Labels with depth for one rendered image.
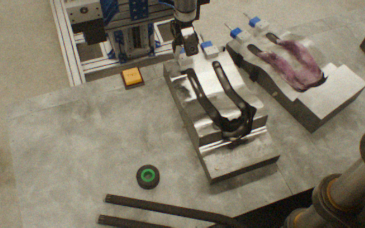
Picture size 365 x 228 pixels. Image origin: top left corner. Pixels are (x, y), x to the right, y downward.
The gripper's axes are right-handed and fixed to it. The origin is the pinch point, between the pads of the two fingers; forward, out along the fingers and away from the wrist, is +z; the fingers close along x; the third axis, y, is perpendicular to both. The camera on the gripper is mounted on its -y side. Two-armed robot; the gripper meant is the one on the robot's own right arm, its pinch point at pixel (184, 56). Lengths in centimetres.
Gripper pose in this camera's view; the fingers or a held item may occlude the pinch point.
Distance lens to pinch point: 149.9
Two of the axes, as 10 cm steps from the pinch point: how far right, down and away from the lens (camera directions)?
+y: -3.5, -8.1, 4.7
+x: -9.4, 2.8, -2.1
